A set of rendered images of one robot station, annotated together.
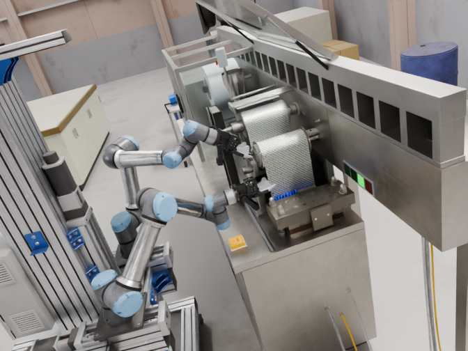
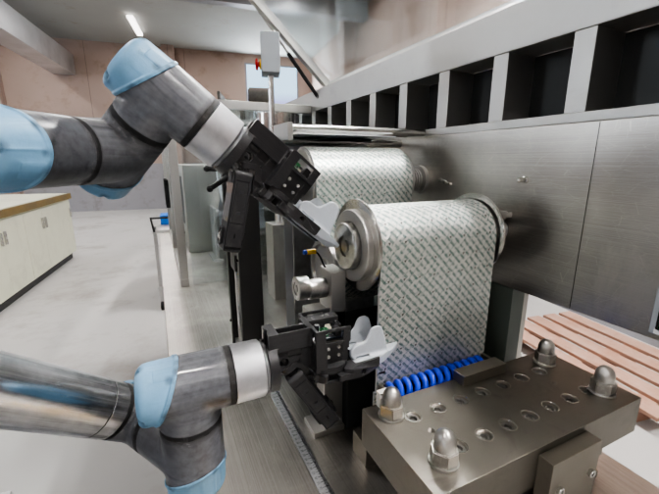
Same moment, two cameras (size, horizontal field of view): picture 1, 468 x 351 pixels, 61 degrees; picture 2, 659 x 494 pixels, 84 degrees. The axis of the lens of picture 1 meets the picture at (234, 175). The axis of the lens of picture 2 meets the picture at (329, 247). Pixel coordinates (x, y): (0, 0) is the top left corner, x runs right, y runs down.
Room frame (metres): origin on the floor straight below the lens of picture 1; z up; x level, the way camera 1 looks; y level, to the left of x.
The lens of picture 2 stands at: (1.29, 0.07, 1.38)
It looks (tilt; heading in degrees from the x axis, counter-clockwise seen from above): 13 degrees down; 342
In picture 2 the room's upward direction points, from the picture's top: straight up
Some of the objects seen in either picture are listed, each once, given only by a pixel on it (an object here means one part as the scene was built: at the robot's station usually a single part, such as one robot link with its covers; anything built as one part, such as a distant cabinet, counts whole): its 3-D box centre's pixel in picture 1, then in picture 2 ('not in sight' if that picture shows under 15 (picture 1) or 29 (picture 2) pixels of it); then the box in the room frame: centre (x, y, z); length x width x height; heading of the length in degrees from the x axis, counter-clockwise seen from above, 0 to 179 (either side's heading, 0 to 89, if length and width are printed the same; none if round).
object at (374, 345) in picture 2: (267, 185); (376, 342); (1.74, -0.15, 1.12); 0.09 x 0.03 x 0.06; 96
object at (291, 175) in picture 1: (290, 176); (436, 325); (1.77, -0.27, 1.11); 0.23 x 0.01 x 0.18; 97
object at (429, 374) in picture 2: (294, 193); (438, 377); (1.75, -0.27, 1.03); 0.21 x 0.04 x 0.03; 97
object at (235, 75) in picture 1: (232, 76); (278, 123); (2.54, -0.16, 1.50); 0.14 x 0.14 x 0.06
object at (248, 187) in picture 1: (246, 189); (305, 351); (1.74, -0.04, 1.12); 0.12 x 0.08 x 0.09; 97
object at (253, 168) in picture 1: (256, 189); (323, 352); (1.84, -0.10, 1.05); 0.06 x 0.05 x 0.31; 97
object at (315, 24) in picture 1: (266, 42); not in sight; (9.74, -1.56, 0.46); 2.54 x 1.97 x 0.91; 90
